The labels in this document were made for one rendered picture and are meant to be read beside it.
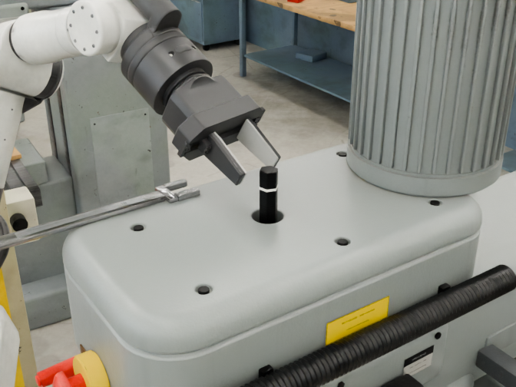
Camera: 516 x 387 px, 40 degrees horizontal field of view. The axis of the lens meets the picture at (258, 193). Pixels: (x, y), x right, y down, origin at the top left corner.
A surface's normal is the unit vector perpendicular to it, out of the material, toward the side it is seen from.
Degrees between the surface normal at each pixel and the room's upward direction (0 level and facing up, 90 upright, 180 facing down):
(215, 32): 90
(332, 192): 0
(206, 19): 90
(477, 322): 90
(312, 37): 90
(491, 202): 0
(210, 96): 30
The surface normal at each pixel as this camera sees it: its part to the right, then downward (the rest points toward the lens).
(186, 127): -0.21, -0.19
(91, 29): -0.64, 0.29
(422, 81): -0.33, 0.44
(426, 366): 0.56, 0.38
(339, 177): 0.00, -0.89
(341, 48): -0.83, 0.26
